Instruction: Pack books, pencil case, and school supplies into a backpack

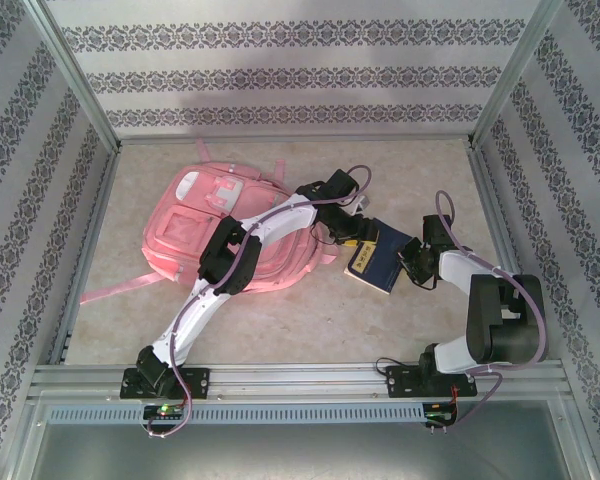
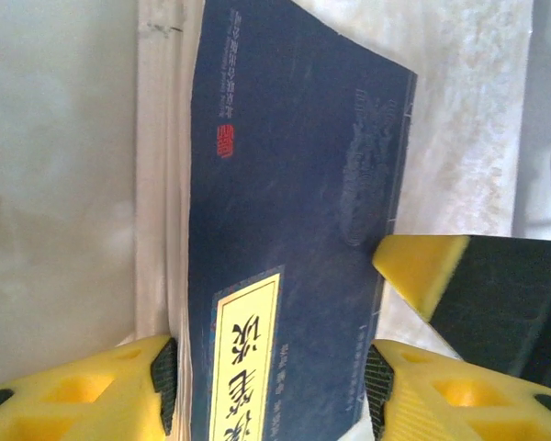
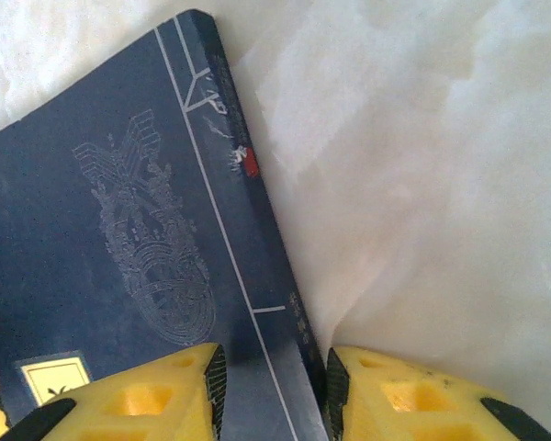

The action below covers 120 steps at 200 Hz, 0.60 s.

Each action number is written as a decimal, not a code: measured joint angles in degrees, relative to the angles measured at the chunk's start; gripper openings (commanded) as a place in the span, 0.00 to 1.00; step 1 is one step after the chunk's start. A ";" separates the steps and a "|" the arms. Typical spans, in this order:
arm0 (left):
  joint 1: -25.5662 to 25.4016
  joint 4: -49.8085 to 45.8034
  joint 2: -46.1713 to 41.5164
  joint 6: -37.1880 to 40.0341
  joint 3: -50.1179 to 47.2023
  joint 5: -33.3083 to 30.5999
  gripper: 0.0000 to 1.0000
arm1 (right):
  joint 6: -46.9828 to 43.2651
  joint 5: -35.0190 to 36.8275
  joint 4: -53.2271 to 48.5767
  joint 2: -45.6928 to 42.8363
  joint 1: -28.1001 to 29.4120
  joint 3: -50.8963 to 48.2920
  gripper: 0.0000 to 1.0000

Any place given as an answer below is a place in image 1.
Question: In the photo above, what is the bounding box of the grey slotted cable duct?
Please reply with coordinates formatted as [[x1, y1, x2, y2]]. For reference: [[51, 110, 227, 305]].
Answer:
[[47, 403, 426, 425]]

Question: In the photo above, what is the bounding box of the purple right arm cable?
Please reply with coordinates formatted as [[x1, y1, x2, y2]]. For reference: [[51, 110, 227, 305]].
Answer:
[[432, 189, 549, 436]]

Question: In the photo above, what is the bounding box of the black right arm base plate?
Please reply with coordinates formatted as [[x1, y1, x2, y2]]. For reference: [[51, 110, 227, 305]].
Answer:
[[385, 364, 479, 400]]

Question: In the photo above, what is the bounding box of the aluminium frame crossbar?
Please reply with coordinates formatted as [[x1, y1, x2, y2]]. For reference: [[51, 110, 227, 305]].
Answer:
[[117, 133, 474, 147]]

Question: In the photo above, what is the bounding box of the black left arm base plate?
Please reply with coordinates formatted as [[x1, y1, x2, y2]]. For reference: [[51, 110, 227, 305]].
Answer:
[[119, 367, 211, 401]]

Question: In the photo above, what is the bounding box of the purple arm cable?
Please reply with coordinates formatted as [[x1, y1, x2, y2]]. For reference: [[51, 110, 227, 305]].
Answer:
[[147, 163, 373, 440], [432, 189, 549, 436]]

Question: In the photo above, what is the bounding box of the grey sheet metal panel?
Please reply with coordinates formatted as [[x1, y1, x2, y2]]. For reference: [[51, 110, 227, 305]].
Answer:
[[29, 423, 581, 480]]

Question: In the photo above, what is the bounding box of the aluminium frame post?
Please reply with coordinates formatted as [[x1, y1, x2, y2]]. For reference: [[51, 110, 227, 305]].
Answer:
[[23, 0, 122, 152], [467, 0, 565, 150]]

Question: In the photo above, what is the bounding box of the aluminium frame side rail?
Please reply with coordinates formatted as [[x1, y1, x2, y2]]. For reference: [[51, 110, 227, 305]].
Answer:
[[468, 148, 549, 362], [49, 149, 122, 366]]

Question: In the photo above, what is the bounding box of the aluminium mounting rail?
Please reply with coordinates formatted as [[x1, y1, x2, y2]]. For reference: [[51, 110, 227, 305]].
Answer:
[[29, 363, 566, 402]]

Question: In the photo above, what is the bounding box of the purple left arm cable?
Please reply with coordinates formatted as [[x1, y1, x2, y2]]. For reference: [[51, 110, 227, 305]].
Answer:
[[147, 163, 373, 440]]

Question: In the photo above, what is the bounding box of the pink school backpack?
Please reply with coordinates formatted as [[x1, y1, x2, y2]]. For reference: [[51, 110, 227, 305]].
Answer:
[[79, 139, 337, 306]]

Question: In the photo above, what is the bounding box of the dark blue book yellow label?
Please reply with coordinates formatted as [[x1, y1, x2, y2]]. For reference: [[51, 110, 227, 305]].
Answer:
[[343, 217, 415, 296]]

